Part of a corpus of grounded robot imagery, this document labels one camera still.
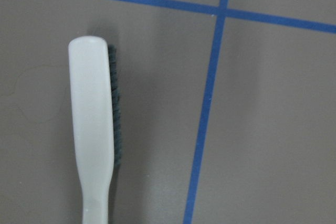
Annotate beige hand brush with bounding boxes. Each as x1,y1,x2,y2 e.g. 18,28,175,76
68,36,121,223

